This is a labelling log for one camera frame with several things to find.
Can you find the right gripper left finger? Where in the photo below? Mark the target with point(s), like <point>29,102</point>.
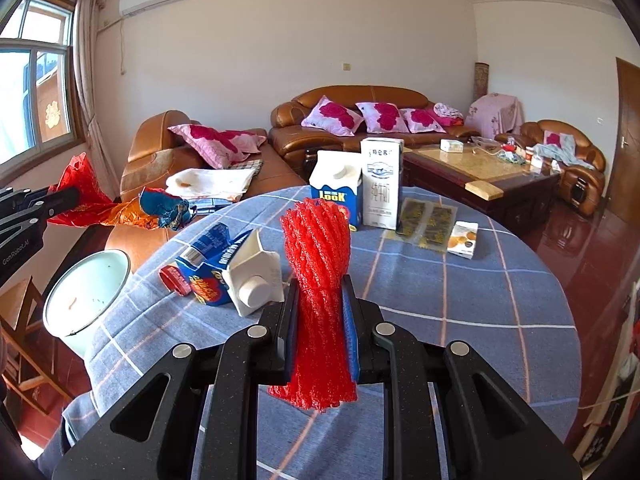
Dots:
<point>286,332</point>

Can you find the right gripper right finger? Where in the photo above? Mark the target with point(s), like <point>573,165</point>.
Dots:
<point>350,308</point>

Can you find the red foam net sleeve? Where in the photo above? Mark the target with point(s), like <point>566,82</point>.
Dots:
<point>317,245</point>

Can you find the crushed blue Look carton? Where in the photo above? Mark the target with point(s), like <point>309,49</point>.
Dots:
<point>221,268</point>

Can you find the blue plaid tablecloth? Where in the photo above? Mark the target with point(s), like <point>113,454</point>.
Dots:
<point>503,302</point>

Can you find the green sachet packets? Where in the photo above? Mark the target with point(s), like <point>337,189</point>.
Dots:
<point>424,224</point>

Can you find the red snack wrapper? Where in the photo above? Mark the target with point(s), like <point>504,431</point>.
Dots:
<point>173,280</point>

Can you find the small white orange box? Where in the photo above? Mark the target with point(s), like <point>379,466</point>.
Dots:
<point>463,239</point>

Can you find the upright blue Look carton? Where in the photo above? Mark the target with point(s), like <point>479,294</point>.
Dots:
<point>337,177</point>

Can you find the wooden chair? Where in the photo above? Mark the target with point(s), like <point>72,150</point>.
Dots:
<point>32,368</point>

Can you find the folded blue striped cloth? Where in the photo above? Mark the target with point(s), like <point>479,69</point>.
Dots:
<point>208,205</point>

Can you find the folded white cloth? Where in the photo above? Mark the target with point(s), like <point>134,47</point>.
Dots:
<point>228,184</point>

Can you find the tall white milk carton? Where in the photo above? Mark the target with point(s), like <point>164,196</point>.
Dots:
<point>381,181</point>

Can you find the pink floral pillow on chaise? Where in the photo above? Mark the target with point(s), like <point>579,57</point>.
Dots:
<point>220,149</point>

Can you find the wooden coffee table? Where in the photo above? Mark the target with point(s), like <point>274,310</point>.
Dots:
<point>519,197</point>

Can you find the beige curtain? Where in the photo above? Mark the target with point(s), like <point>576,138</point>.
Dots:
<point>85,30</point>

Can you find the pink cloth covered chair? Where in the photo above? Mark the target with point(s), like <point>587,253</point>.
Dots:
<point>495,114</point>

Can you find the brown leather armchair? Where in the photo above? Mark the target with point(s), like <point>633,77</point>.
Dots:
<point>582,164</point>

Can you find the brown wooden door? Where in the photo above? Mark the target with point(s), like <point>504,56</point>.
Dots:
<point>624,185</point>

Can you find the window with frame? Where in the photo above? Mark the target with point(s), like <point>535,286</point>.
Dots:
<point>40,114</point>

